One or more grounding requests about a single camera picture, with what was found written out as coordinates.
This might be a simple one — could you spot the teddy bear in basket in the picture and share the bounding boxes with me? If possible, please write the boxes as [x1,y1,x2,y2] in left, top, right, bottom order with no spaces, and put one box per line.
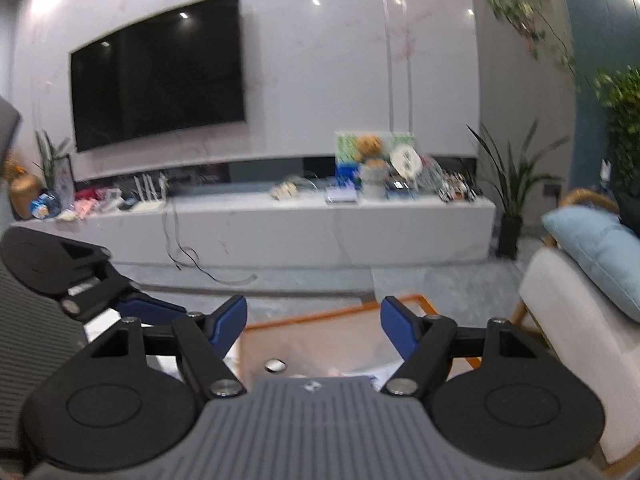
[355,133,390,200]

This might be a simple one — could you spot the white wifi router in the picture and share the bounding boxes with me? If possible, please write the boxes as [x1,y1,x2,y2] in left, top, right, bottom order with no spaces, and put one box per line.
[132,172,168,214]

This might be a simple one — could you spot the white tv console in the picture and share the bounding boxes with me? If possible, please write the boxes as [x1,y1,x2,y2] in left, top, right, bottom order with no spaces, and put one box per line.
[25,192,496,268]

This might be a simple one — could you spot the white round paper fan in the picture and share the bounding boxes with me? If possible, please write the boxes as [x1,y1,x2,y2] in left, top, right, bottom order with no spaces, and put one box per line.
[390,144,423,180]

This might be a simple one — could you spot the potted long leaf plant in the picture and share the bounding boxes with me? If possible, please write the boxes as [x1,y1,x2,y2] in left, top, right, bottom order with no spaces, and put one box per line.
[468,119,570,260]

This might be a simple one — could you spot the black wall television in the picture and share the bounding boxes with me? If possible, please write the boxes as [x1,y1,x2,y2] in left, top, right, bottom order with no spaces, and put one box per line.
[70,0,245,152]

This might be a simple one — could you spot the light blue cushion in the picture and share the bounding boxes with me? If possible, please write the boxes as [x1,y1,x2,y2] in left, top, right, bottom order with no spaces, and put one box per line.
[542,205,640,323]

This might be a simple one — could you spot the gold vase dried flowers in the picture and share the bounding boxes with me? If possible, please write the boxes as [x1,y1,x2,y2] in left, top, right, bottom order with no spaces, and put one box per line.
[3,152,42,220]

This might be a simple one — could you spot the orange storage box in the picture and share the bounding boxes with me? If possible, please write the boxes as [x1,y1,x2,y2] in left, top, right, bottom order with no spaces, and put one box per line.
[238,292,442,378]

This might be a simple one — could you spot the black power cable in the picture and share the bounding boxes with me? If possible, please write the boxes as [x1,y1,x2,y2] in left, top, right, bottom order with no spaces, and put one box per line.
[162,199,257,283]

